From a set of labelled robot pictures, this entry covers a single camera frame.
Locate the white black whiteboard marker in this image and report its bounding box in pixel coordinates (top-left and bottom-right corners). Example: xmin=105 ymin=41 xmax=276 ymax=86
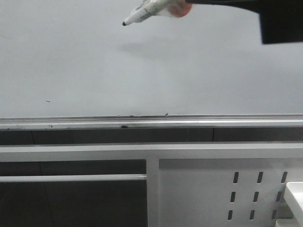
xmin=122 ymin=0 xmax=179 ymax=26

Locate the white whiteboard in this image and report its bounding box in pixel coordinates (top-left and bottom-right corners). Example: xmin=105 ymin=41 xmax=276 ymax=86
xmin=0 ymin=0 xmax=303 ymax=118

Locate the white metal frame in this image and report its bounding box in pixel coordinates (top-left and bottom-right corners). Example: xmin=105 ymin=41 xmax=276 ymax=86
xmin=0 ymin=142 xmax=303 ymax=227

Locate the white perforated metal panel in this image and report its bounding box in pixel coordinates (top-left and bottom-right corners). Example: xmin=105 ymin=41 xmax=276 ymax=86
xmin=159 ymin=158 xmax=297 ymax=227

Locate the aluminium whiteboard tray rail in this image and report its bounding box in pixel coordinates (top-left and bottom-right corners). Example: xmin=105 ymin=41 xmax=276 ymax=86
xmin=0 ymin=114 xmax=303 ymax=131

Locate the red round magnet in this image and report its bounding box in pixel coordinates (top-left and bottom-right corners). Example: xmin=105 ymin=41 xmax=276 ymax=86
xmin=167 ymin=0 xmax=193 ymax=18

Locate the white plastic bin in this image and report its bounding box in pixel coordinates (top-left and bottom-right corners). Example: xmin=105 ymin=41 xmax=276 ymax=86
xmin=275 ymin=182 xmax=303 ymax=227

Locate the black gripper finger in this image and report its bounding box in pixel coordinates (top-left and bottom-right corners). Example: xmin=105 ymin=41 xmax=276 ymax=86
xmin=187 ymin=0 xmax=303 ymax=44

